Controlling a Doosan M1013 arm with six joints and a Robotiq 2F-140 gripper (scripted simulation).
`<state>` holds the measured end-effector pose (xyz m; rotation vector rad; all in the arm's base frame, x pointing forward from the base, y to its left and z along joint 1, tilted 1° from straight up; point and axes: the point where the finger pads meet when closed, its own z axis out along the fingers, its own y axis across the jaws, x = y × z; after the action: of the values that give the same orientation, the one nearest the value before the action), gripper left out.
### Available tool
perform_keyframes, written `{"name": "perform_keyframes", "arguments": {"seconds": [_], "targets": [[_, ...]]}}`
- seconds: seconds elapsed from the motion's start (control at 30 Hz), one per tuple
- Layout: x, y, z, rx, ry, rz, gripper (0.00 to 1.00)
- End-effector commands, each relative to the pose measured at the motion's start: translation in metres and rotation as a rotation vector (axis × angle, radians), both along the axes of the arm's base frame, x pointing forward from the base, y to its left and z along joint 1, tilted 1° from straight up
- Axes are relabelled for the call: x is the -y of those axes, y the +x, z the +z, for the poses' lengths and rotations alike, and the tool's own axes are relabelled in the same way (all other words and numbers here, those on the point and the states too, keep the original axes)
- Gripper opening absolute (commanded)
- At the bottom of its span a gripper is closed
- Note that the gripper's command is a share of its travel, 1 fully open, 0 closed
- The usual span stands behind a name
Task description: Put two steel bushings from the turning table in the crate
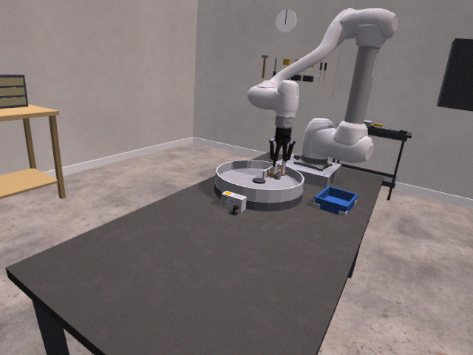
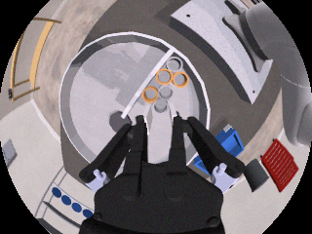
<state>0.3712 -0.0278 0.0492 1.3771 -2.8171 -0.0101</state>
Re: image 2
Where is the grey metal bushing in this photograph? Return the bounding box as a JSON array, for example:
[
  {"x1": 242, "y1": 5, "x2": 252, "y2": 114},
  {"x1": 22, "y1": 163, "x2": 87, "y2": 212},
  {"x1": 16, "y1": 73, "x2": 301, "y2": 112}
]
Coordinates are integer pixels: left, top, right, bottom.
[
  {"x1": 158, "y1": 84, "x2": 174, "y2": 100},
  {"x1": 152, "y1": 97, "x2": 169, "y2": 114},
  {"x1": 166, "y1": 57, "x2": 183, "y2": 73}
]

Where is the grey round turning table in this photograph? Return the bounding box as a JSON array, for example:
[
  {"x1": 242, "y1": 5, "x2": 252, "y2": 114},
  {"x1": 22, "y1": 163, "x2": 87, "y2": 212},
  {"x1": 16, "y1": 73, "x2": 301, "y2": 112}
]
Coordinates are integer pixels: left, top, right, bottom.
[{"x1": 59, "y1": 32, "x2": 211, "y2": 164}]

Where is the blue plastic crate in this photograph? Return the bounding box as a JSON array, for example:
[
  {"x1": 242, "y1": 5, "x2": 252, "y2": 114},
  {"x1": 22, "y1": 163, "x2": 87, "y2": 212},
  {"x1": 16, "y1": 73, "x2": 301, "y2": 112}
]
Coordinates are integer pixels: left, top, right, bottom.
[{"x1": 193, "y1": 124, "x2": 244, "y2": 175}]

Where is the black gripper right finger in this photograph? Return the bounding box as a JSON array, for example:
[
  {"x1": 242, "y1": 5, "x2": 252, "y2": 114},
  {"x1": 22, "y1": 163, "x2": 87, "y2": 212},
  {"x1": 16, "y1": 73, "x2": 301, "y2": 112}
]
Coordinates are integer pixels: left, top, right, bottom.
[{"x1": 164, "y1": 102, "x2": 246, "y2": 202}]

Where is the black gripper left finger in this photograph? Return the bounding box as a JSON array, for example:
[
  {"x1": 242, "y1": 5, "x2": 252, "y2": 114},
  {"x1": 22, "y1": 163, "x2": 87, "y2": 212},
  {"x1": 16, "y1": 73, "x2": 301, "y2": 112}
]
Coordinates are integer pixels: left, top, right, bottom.
[{"x1": 79, "y1": 104, "x2": 153, "y2": 201}]

